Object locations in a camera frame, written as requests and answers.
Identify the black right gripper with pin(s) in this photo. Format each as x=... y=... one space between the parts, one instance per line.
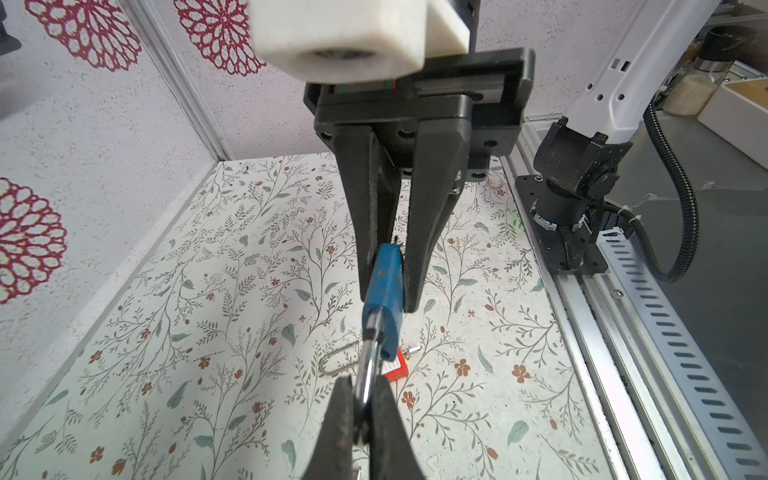
x=406 y=137

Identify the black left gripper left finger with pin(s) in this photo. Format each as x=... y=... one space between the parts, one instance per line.
x=331 y=458

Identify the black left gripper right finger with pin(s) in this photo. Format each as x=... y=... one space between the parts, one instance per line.
x=390 y=453

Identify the blue padlock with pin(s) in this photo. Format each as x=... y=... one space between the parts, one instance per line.
x=382 y=317

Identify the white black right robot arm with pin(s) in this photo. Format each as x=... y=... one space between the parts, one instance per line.
x=581 y=151

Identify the red padlock left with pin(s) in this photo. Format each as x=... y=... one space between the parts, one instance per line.
x=345 y=359

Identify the glass jar outside cell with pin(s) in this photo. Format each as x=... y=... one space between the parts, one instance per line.
x=699 y=79

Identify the white container outside cell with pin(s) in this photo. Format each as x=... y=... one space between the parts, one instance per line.
x=737 y=112

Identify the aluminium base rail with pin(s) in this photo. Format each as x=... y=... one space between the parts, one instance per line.
x=675 y=374

